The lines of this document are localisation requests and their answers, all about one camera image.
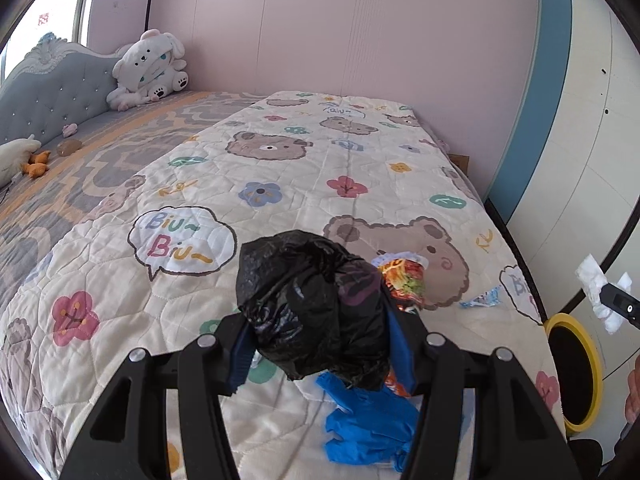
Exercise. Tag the person's right forearm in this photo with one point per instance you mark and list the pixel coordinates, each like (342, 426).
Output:
(633, 395)

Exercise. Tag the small brown plush toy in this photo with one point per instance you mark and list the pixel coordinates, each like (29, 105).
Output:
(69, 147)

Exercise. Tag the grey tufted headboard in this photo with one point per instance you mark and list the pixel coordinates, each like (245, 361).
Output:
(60, 90)

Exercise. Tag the orange plush toy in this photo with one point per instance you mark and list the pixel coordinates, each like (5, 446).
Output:
(36, 165)

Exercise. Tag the blue rubber glove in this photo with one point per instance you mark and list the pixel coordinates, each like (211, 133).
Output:
(365, 425)

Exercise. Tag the grey orange patterned bedsheet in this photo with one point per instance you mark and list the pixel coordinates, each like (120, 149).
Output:
(100, 160)

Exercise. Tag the small pink plush toy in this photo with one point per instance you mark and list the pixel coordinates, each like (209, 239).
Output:
(70, 129)

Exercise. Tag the cardboard box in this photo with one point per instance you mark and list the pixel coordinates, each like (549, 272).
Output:
(460, 162)

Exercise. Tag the bear printed quilt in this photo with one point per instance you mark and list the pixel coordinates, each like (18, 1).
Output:
(300, 175)

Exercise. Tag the printed instant noodle cup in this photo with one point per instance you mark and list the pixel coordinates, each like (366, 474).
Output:
(405, 280)

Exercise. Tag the black bin with yellow rim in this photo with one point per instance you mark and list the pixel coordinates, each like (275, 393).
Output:
(575, 370)

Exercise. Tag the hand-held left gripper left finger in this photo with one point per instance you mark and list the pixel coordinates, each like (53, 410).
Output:
(239, 360)

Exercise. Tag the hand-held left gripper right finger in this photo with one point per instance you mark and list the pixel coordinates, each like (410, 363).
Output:
(402, 355)

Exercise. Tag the white and blue wardrobe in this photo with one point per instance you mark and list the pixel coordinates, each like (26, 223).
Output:
(590, 110)

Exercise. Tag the long white plush toy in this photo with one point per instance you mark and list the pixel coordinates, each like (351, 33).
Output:
(12, 157)

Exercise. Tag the red window decal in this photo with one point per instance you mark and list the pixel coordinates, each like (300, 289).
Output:
(44, 19)

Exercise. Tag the blue printed wrapper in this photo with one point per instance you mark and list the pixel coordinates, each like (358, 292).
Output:
(481, 299)

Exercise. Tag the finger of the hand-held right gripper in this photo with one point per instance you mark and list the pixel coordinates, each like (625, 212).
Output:
(620, 305)

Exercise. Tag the white plush dog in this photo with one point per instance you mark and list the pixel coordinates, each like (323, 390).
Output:
(147, 70)

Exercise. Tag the white tissue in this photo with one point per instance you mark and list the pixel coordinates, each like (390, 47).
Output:
(592, 280)

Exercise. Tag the large black plastic bag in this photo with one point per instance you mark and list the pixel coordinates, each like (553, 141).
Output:
(310, 300)

